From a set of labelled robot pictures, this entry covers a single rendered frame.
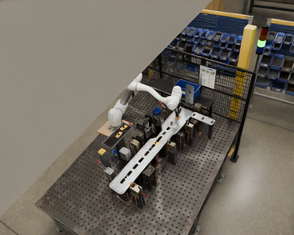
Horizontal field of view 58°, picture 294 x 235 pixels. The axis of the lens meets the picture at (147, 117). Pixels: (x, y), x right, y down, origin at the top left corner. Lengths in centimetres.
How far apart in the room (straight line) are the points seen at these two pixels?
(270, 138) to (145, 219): 254
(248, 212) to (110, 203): 177
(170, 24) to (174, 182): 292
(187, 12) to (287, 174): 407
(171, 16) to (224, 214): 357
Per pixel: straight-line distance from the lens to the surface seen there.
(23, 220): 414
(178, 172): 311
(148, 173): 272
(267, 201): 390
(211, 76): 334
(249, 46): 300
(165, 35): 16
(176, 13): 17
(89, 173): 327
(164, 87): 365
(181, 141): 314
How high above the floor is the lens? 330
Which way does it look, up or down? 45 degrees down
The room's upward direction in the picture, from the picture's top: 7 degrees counter-clockwise
